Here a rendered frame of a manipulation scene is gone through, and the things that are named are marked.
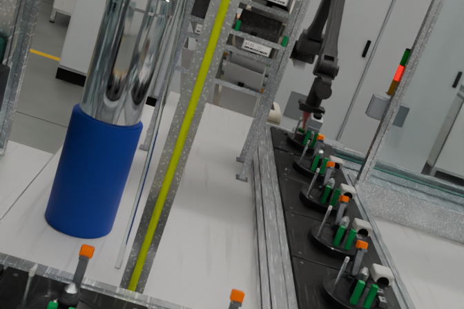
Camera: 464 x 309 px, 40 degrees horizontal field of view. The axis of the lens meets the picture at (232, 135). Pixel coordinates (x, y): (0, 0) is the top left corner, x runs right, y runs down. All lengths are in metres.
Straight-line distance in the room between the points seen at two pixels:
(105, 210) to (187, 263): 0.22
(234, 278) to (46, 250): 0.42
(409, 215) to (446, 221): 0.13
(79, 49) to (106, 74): 4.05
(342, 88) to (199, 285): 4.07
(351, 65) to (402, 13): 0.57
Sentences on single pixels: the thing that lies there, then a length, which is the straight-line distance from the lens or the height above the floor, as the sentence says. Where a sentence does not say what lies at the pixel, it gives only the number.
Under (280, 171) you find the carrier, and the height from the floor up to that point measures 0.97.
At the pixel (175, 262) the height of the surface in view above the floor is 0.86.
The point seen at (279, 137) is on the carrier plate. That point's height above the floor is 0.97.
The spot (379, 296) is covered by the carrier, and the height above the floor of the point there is 1.00.
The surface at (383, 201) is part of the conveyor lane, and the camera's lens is 2.21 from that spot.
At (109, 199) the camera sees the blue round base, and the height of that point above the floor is 0.96.
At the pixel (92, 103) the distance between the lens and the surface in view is 1.36.
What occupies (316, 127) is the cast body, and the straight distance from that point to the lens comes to 2.22.
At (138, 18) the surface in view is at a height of 1.36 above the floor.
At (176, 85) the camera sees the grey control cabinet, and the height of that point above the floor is 0.27.
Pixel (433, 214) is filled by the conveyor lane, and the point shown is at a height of 0.93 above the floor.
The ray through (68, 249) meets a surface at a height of 0.86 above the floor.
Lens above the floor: 1.58
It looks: 17 degrees down
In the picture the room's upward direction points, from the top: 19 degrees clockwise
